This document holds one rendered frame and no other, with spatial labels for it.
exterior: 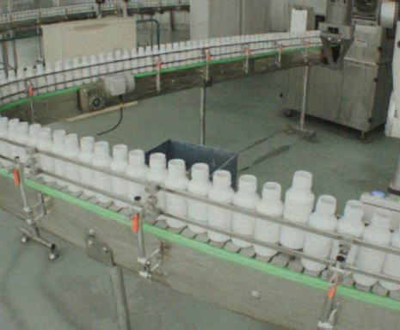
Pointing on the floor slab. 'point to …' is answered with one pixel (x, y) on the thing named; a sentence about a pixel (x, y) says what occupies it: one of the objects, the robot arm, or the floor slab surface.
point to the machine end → (344, 77)
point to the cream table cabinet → (89, 43)
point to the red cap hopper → (4, 43)
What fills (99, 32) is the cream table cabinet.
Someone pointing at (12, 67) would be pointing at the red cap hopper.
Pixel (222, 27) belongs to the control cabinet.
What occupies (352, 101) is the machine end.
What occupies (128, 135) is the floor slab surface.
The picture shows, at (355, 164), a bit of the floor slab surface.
